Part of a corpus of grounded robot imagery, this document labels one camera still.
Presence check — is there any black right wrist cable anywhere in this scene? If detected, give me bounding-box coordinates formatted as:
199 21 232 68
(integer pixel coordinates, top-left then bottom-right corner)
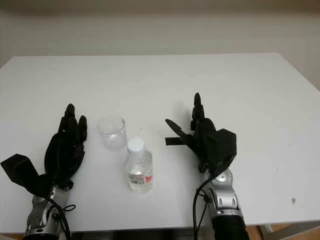
192 171 214 240

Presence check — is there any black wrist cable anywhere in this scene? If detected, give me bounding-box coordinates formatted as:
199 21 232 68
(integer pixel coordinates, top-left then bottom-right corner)
41 196 77 240
192 171 214 240

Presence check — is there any clear plastic water bottle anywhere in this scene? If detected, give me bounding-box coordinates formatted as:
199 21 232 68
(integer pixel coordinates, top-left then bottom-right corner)
124 137 153 194

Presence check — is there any dark robot torso edge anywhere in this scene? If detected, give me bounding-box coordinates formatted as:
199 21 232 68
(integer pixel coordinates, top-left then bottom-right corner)
71 231 196 240

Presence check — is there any clear plastic cup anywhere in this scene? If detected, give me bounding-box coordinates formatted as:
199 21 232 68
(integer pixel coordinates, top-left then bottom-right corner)
96 114 126 152

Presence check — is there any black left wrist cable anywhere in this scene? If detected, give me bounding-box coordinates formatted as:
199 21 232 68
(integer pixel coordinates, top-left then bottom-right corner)
41 196 77 240

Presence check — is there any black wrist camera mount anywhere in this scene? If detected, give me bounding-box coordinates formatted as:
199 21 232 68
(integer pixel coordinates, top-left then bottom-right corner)
207 128 238 176
0 154 55 197

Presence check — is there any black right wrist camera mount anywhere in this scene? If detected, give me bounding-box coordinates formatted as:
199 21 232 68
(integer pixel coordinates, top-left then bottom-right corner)
207 128 238 176

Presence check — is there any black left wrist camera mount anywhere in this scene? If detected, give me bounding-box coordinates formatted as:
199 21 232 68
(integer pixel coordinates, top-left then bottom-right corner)
0 154 55 197

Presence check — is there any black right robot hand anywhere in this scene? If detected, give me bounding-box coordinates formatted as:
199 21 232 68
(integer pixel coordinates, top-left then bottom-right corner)
164 92 219 176

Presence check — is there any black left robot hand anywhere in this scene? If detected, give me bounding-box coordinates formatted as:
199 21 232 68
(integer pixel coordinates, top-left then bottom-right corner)
43 103 89 190

